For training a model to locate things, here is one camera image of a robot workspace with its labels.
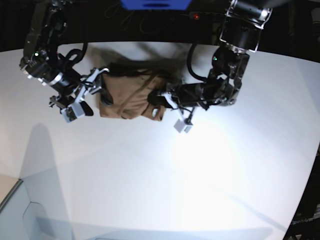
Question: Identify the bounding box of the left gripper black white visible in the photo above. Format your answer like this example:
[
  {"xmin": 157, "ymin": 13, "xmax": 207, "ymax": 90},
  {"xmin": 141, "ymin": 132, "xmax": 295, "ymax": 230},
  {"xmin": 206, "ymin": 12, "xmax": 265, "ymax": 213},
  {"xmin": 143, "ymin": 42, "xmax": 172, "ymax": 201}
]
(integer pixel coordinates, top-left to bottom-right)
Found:
[{"xmin": 147, "ymin": 91, "xmax": 209, "ymax": 123}]

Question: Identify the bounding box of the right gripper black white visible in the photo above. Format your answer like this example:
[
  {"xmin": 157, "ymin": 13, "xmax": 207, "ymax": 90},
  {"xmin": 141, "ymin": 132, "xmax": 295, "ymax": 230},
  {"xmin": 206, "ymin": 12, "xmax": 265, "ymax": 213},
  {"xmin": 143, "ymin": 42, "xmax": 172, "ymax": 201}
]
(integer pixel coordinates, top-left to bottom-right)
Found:
[{"xmin": 48, "ymin": 66, "xmax": 114, "ymax": 117}]

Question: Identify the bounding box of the brown t-shirt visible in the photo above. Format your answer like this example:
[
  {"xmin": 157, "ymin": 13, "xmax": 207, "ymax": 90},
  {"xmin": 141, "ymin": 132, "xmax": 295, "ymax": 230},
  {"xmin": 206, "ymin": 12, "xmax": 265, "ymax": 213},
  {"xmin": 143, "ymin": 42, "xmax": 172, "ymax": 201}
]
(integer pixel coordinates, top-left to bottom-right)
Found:
[{"xmin": 98, "ymin": 61, "xmax": 179, "ymax": 122}]

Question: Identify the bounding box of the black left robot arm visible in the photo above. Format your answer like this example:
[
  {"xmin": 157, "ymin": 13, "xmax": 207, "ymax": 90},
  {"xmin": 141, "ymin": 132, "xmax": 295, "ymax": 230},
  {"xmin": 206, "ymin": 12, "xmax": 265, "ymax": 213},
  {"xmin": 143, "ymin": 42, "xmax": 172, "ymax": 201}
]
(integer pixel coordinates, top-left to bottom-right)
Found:
[{"xmin": 148, "ymin": 0, "xmax": 273, "ymax": 133}]

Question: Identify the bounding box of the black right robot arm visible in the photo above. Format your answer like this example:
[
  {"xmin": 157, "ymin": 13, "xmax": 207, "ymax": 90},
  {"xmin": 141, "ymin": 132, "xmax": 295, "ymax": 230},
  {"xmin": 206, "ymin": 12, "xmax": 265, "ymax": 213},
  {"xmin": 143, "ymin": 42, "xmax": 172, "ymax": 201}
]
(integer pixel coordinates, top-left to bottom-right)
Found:
[{"xmin": 19, "ymin": 0, "xmax": 114, "ymax": 123}]

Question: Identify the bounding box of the blue box overhead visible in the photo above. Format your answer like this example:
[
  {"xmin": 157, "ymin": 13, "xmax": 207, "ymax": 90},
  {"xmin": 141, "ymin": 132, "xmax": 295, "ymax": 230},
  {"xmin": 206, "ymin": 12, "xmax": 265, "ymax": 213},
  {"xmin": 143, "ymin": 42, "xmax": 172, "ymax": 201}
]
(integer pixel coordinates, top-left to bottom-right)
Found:
[{"xmin": 120, "ymin": 0, "xmax": 192, "ymax": 11}]

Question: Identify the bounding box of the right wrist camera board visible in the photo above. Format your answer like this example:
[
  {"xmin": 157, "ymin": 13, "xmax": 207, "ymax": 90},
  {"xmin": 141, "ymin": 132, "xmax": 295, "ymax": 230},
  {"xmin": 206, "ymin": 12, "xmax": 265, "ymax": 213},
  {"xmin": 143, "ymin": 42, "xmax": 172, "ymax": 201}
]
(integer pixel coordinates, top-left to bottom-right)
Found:
[{"xmin": 60, "ymin": 102, "xmax": 86, "ymax": 123}]

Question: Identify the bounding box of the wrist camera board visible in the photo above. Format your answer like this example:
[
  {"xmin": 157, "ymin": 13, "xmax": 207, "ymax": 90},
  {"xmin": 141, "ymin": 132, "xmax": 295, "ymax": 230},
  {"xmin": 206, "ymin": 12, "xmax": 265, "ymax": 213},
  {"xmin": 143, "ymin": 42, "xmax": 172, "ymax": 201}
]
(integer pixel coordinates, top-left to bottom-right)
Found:
[
  {"xmin": 174, "ymin": 119, "xmax": 193, "ymax": 133},
  {"xmin": 60, "ymin": 102, "xmax": 86, "ymax": 123}
]

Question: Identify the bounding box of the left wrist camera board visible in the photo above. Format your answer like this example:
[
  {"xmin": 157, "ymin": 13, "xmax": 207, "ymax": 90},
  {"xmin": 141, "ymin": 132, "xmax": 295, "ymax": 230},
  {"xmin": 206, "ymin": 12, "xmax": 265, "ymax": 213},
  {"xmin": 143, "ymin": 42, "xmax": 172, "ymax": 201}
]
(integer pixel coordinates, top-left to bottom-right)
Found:
[{"xmin": 174, "ymin": 119, "xmax": 193, "ymax": 133}]

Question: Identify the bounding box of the black power strip red switch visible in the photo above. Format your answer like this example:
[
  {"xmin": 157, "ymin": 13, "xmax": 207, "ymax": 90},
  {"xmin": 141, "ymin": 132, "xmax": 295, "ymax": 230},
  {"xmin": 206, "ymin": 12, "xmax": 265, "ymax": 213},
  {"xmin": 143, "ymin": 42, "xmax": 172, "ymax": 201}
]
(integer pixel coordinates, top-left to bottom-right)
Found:
[{"xmin": 187, "ymin": 11, "xmax": 225, "ymax": 22}]

